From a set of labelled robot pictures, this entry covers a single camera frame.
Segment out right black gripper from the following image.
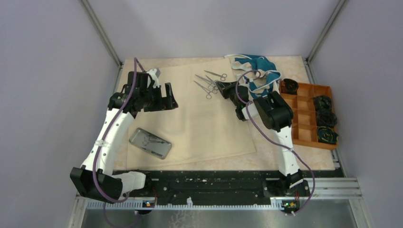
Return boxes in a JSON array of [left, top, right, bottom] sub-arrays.
[[215, 81, 239, 109]]

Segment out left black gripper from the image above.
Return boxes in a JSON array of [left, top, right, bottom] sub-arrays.
[[140, 82, 178, 112]]

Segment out steel forceps laid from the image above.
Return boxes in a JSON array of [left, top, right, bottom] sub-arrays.
[[195, 75, 218, 94], [194, 81, 212, 99]]

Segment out beige cloth drape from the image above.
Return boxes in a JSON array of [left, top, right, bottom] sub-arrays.
[[126, 59, 256, 170]]

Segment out metal instrument tray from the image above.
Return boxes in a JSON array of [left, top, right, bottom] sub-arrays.
[[129, 128, 173, 160]]

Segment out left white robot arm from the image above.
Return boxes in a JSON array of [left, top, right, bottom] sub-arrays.
[[70, 68, 178, 203]]

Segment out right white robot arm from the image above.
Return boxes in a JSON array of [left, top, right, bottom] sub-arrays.
[[215, 81, 303, 196]]

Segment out blue and beige cloth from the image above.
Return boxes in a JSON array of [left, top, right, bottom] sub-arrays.
[[224, 54, 281, 98]]

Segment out steel scissors in tray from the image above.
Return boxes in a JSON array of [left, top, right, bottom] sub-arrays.
[[141, 135, 170, 147]]

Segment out black rolled item top-left compartment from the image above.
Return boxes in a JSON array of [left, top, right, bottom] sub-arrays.
[[280, 78, 299, 95]]

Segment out orange compartment tray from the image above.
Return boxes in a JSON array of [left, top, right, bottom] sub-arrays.
[[279, 82, 337, 150]]

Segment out black green rolled item upper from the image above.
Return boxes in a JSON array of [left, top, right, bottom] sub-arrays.
[[313, 95, 333, 111]]

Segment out black green rolled item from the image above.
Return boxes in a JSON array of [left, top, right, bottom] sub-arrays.
[[317, 126, 339, 145], [313, 95, 333, 111]]

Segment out black rolled item middle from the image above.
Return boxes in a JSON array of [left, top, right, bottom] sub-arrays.
[[316, 110, 337, 128]]

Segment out black green rolled item lower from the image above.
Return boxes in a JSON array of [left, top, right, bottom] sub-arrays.
[[317, 126, 339, 145]]

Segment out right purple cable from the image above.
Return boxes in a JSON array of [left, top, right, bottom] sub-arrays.
[[235, 69, 316, 216]]

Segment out purple cable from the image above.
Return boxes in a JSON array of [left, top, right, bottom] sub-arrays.
[[235, 69, 316, 216], [93, 57, 145, 228]]

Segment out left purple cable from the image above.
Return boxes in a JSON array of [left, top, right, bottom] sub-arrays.
[[93, 57, 145, 228]]

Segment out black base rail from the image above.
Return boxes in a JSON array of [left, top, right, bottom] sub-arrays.
[[94, 170, 344, 209]]

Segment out aluminium frame rail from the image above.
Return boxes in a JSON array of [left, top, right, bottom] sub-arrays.
[[86, 177, 362, 211]]

